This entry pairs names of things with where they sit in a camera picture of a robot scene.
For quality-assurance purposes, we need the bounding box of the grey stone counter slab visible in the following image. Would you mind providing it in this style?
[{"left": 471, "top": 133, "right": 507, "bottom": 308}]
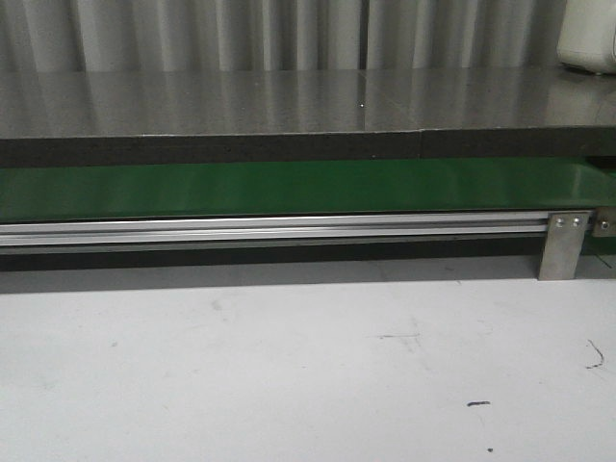
[{"left": 1, "top": 67, "right": 615, "bottom": 167}]

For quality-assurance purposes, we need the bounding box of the green conveyor belt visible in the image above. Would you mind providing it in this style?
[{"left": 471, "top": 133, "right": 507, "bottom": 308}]
[{"left": 1, "top": 158, "right": 615, "bottom": 223}]

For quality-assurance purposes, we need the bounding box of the steel belt end plate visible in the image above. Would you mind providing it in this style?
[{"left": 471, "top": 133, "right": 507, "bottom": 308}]
[{"left": 592, "top": 206, "right": 616, "bottom": 238}]

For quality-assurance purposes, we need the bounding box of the grey pleated curtain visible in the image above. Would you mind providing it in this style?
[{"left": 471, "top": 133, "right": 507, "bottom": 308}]
[{"left": 1, "top": 1, "right": 565, "bottom": 72}]

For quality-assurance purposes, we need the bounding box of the aluminium conveyor side rail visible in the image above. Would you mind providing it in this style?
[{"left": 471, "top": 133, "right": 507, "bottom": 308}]
[{"left": 1, "top": 211, "right": 550, "bottom": 248}]

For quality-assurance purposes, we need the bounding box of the steel conveyor support bracket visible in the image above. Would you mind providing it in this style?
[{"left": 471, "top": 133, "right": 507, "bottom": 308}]
[{"left": 538, "top": 212, "right": 590, "bottom": 281}]

